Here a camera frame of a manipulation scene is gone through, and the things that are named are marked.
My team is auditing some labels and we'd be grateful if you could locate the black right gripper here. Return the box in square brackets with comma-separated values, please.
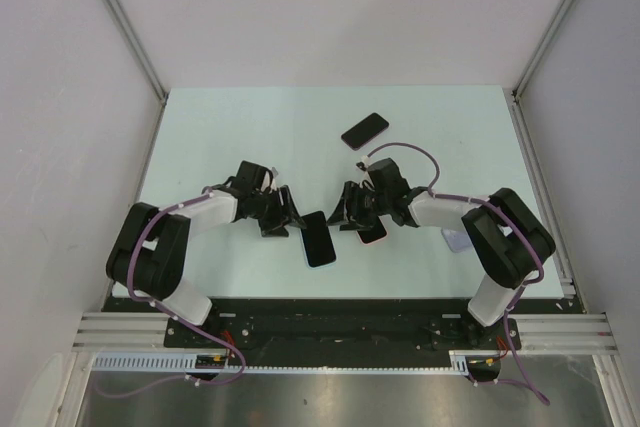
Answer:
[326, 181, 390, 232]

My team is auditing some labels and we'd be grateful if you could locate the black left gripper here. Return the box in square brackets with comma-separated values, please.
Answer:
[251, 185, 305, 237]

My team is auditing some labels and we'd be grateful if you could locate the pink silicone phone case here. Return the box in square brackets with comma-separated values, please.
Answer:
[355, 216, 389, 247]

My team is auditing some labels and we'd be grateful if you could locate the clear blue phone case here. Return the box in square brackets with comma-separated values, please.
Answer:
[298, 210, 338, 270]

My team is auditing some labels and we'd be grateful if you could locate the black smartphone pink edge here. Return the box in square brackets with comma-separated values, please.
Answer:
[341, 113, 389, 151]

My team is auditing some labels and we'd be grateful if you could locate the lilac phone case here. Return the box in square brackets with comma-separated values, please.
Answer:
[441, 229, 472, 253]

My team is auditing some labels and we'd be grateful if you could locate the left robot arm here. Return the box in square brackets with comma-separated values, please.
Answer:
[106, 161, 306, 347]

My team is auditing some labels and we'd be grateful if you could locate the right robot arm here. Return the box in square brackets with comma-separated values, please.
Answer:
[327, 158, 556, 348]

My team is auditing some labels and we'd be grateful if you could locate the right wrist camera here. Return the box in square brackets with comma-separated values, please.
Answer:
[356, 155, 371, 184]

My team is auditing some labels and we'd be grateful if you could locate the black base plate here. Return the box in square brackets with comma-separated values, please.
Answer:
[101, 296, 584, 351]

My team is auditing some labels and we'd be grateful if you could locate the white slotted cable duct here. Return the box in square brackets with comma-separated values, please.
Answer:
[92, 349, 511, 374]

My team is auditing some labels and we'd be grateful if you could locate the aluminium front rail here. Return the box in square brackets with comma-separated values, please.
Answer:
[73, 312, 618, 355]

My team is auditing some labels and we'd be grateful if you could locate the left aluminium frame post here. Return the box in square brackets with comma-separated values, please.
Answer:
[102, 0, 168, 107]

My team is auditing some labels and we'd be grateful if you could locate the aluminium frame post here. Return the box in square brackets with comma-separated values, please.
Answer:
[511, 0, 578, 102]
[102, 0, 168, 107]

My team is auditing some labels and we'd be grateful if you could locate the right aluminium frame post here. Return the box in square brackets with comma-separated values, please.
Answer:
[511, 0, 578, 102]

